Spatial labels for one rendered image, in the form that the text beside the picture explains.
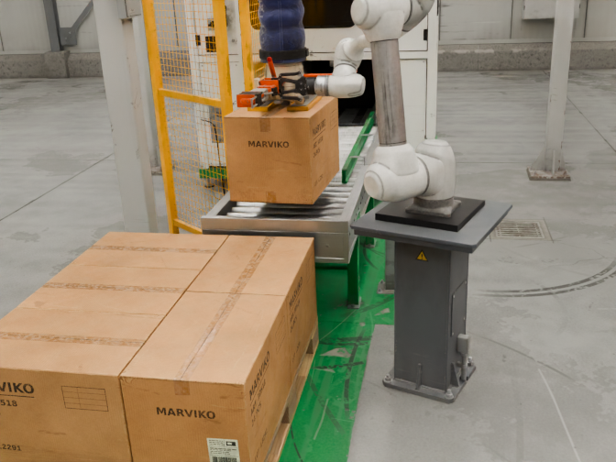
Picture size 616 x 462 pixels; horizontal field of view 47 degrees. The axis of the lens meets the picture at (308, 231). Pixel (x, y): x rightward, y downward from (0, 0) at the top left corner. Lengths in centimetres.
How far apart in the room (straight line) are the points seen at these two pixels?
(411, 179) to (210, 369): 100
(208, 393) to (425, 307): 106
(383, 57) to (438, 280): 88
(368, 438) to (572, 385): 93
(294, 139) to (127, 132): 131
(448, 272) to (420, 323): 27
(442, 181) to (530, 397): 99
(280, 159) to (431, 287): 90
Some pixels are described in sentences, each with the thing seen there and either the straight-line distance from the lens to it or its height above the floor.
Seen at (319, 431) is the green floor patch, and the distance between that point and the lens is 284.
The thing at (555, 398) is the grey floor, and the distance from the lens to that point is 312.
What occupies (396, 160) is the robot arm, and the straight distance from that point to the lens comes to 256.
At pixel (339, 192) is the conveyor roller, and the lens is 377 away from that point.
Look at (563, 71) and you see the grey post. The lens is 591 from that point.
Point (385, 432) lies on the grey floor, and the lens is 284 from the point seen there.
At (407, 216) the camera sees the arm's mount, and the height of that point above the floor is 78.
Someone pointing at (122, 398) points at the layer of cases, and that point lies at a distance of 233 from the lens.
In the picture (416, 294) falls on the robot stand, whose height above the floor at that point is 44.
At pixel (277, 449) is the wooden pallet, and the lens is 273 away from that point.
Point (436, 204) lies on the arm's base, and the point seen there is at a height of 82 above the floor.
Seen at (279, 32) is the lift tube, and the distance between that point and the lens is 330.
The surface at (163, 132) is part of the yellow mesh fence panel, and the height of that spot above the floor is 73.
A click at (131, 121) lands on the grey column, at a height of 91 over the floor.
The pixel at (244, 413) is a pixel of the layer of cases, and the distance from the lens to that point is 220.
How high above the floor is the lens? 170
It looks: 21 degrees down
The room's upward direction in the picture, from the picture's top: 3 degrees counter-clockwise
